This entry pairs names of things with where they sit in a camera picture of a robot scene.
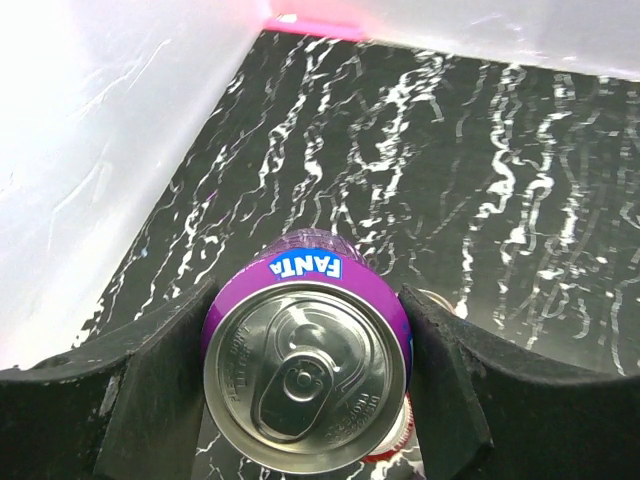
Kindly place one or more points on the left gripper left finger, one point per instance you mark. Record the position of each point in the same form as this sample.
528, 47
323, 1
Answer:
126, 405

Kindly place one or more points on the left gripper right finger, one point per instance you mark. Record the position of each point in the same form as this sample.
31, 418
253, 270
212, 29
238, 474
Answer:
485, 408

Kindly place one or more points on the red cola can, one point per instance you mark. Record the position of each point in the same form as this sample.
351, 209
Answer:
439, 299
397, 437

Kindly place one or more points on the purple Fanta can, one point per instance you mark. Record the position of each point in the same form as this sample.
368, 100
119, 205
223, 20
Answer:
307, 355

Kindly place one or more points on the pink tape strip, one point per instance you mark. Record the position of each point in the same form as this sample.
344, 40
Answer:
295, 24

